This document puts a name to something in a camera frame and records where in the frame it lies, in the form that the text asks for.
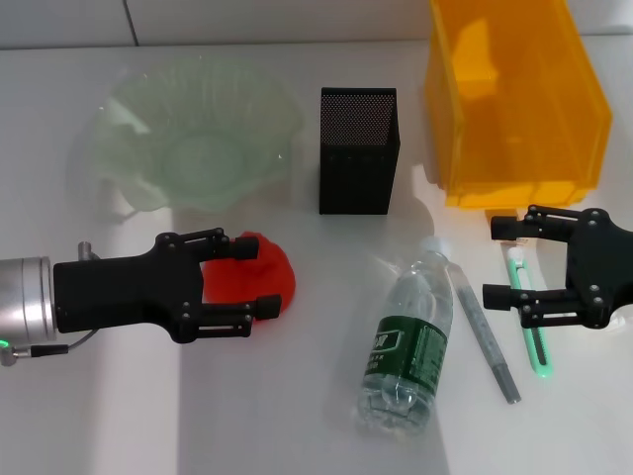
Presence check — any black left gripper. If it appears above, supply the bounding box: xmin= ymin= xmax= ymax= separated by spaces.
xmin=52 ymin=227 xmax=259 ymax=343

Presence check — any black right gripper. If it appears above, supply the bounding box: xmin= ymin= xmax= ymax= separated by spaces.
xmin=482 ymin=203 xmax=633 ymax=331

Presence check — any red knitted orange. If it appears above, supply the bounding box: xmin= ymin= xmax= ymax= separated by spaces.
xmin=200 ymin=230 xmax=298 ymax=323

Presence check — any clear green-label water bottle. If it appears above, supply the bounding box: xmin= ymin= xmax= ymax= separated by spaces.
xmin=356 ymin=237 xmax=455 ymax=436

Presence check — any grey pen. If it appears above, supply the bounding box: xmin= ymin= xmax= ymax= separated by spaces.
xmin=452 ymin=264 xmax=523 ymax=406

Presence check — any green utility knife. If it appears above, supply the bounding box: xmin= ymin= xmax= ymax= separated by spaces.
xmin=506 ymin=246 xmax=553 ymax=380

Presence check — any green glass fruit plate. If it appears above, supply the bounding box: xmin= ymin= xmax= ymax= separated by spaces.
xmin=73 ymin=54 xmax=306 ymax=219

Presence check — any black mesh pen holder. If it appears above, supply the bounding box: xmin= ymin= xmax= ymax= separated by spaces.
xmin=318 ymin=87 xmax=400 ymax=217

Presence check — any yellow plastic bin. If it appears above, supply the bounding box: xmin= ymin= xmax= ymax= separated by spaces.
xmin=422 ymin=0 xmax=614 ymax=210

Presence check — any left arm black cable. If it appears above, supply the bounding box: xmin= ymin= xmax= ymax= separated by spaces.
xmin=0 ymin=326 xmax=100 ymax=368

